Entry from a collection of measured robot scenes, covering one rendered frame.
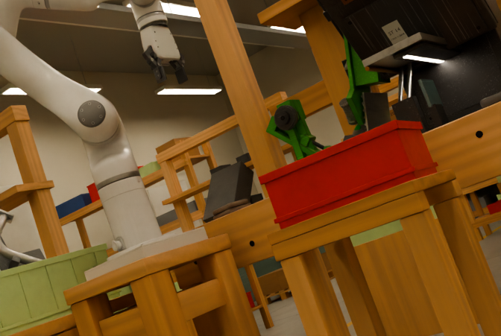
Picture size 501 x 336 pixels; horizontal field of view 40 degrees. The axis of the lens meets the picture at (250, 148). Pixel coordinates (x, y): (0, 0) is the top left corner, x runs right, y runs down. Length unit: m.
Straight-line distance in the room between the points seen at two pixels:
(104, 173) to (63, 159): 9.00
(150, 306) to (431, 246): 0.68
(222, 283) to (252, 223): 0.18
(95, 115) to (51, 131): 9.09
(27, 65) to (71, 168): 8.95
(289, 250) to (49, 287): 0.85
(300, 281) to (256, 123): 1.19
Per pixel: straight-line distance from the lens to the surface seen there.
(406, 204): 1.31
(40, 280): 2.05
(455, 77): 2.03
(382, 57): 1.74
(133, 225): 1.80
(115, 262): 1.77
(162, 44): 1.93
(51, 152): 10.74
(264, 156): 2.53
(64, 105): 1.86
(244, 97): 2.57
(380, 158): 1.37
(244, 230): 1.89
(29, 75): 1.93
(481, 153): 1.61
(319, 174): 1.41
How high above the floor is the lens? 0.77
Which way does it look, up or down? 9 degrees up
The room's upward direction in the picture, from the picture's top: 20 degrees counter-clockwise
